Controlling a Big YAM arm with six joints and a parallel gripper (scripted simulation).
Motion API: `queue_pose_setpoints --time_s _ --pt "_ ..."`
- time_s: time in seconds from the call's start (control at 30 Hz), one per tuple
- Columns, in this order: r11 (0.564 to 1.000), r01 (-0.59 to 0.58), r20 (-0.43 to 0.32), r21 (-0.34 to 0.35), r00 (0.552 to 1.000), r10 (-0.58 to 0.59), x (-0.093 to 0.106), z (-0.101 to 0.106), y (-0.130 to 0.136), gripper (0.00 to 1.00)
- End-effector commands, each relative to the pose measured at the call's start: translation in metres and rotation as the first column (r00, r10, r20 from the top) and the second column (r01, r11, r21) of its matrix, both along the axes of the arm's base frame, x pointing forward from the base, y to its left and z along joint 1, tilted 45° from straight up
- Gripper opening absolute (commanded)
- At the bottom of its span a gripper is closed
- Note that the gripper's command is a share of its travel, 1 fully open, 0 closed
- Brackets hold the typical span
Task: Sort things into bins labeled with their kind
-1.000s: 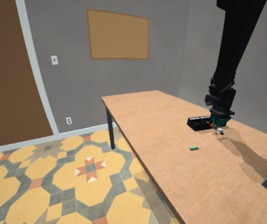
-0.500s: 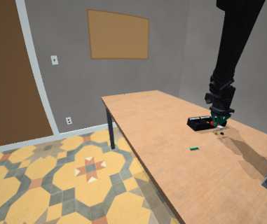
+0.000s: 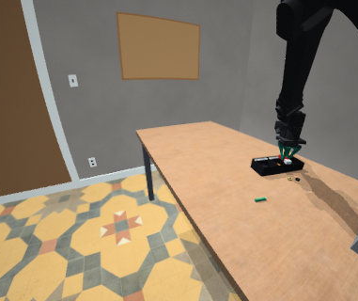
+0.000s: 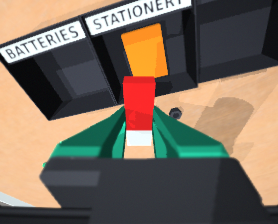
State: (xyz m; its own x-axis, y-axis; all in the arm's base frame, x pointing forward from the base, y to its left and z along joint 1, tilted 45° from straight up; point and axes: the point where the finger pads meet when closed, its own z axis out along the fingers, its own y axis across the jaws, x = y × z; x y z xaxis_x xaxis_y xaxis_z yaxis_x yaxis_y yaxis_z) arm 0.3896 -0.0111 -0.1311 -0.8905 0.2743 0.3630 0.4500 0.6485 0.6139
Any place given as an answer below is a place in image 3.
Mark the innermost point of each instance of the black rack of three labelled bins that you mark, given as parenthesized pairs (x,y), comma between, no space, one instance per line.
(266,166)

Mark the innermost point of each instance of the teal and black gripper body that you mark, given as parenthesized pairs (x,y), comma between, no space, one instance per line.
(292,137)

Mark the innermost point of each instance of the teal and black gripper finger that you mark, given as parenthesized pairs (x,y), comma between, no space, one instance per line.
(286,150)
(294,151)

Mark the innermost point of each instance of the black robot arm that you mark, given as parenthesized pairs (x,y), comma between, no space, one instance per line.
(302,22)

